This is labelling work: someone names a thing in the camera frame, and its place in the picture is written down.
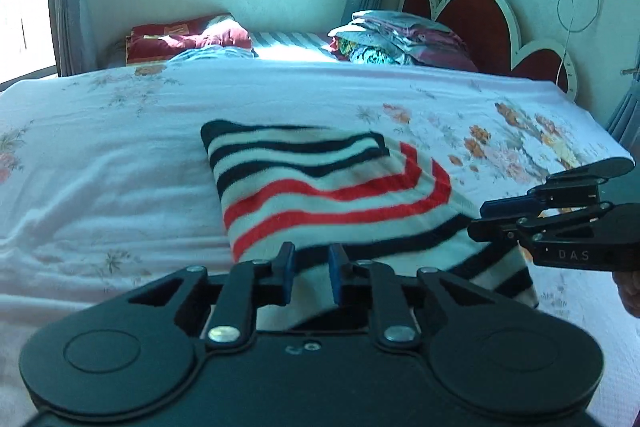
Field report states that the striped knit sweater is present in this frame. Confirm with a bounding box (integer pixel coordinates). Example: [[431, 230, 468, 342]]
[[201, 119, 538, 331]]

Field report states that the person's right hand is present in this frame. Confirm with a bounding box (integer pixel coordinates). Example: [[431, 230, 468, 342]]
[[612, 271, 640, 319]]

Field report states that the floral white bed sheet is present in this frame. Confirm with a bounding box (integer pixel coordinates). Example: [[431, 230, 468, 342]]
[[1, 58, 625, 426]]

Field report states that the red heart-shaped headboard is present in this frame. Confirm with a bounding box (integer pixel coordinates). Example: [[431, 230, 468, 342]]
[[398, 0, 578, 101]]

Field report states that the stack of folded blankets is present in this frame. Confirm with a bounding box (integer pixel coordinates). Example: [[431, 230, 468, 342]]
[[328, 10, 478, 72]]

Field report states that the striped low mattress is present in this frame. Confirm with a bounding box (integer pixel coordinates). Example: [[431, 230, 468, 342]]
[[250, 31, 337, 63]]

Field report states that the red pillow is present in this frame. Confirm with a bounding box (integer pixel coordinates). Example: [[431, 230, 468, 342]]
[[125, 13, 253, 65]]

